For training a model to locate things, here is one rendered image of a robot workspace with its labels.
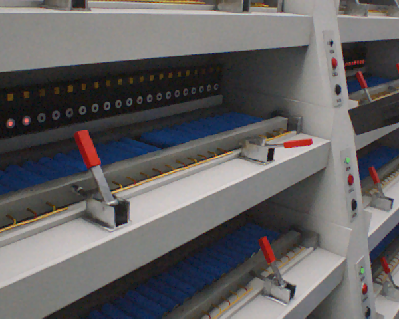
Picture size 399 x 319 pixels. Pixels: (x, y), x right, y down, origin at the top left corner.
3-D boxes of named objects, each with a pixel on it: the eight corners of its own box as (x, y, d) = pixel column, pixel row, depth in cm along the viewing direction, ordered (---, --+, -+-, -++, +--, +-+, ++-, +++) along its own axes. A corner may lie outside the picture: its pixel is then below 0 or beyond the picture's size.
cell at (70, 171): (50, 169, 57) (88, 185, 54) (36, 173, 56) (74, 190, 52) (50, 154, 57) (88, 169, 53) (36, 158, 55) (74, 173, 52)
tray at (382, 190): (440, 179, 137) (451, 130, 132) (362, 260, 90) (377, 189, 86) (369, 159, 148) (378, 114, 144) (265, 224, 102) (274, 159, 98)
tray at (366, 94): (432, 109, 134) (443, 58, 130) (348, 155, 88) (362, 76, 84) (360, 94, 146) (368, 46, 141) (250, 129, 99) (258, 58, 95)
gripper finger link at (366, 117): (419, 115, 52) (417, 117, 51) (358, 134, 56) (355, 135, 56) (409, 88, 52) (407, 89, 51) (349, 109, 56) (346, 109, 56)
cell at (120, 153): (102, 139, 63) (141, 152, 59) (105, 152, 64) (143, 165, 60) (92, 146, 62) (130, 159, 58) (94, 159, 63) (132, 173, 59)
